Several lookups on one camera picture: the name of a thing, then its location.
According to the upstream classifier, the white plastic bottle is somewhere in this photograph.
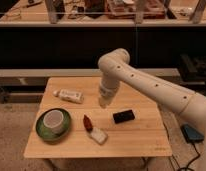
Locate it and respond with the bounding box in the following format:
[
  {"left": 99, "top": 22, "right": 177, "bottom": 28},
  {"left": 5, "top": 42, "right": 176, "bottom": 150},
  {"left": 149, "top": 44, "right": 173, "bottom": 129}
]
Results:
[{"left": 53, "top": 89, "right": 84, "bottom": 104}]

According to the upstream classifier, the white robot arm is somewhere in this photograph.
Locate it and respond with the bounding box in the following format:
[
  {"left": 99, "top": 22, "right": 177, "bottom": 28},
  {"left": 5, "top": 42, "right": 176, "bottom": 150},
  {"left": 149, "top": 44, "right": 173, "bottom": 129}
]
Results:
[{"left": 98, "top": 48, "right": 206, "bottom": 148}]

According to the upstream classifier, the blue foot pedal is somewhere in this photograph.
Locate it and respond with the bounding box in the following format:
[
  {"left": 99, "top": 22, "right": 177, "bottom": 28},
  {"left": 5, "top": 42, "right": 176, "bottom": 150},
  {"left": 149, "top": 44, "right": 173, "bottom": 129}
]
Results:
[{"left": 181, "top": 124, "right": 204, "bottom": 143}]

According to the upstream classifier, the green round plate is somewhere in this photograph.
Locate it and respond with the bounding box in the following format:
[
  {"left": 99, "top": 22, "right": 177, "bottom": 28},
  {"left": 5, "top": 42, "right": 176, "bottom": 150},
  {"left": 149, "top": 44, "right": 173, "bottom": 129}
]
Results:
[{"left": 35, "top": 108, "right": 71, "bottom": 142}]

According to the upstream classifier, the long wooden workbench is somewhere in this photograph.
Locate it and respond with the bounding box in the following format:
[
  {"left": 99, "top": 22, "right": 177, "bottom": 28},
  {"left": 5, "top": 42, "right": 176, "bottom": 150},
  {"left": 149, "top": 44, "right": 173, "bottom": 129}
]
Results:
[{"left": 0, "top": 68, "right": 182, "bottom": 86}]

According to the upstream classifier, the white cup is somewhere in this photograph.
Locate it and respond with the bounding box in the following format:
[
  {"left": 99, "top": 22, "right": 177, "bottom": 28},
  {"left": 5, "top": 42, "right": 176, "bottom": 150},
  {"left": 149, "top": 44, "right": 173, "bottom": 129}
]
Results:
[{"left": 43, "top": 110, "right": 64, "bottom": 134}]

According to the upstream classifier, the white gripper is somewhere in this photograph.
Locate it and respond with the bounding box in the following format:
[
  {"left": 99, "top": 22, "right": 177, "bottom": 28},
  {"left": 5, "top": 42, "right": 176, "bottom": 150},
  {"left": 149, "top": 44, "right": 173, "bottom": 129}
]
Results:
[{"left": 98, "top": 78, "right": 119, "bottom": 108}]

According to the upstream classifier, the wooden folding table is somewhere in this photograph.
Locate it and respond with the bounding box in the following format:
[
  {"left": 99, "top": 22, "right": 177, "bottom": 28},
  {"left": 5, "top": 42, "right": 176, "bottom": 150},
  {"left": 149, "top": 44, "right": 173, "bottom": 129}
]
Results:
[{"left": 23, "top": 76, "right": 173, "bottom": 171}]

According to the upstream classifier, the black floor cable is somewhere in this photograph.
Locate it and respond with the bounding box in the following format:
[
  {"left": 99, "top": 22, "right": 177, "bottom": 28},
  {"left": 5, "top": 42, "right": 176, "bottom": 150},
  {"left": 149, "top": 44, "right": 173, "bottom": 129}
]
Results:
[{"left": 162, "top": 123, "right": 206, "bottom": 171}]

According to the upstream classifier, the black rectangular box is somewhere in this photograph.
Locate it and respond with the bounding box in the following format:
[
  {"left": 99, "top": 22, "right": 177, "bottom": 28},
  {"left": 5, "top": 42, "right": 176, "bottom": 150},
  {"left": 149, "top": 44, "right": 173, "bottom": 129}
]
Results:
[{"left": 113, "top": 110, "right": 135, "bottom": 124}]

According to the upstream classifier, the white wrapped packet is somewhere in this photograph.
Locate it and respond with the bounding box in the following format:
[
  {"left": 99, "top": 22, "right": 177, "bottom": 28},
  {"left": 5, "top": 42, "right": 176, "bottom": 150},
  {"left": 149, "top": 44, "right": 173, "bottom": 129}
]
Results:
[{"left": 89, "top": 127, "right": 108, "bottom": 145}]

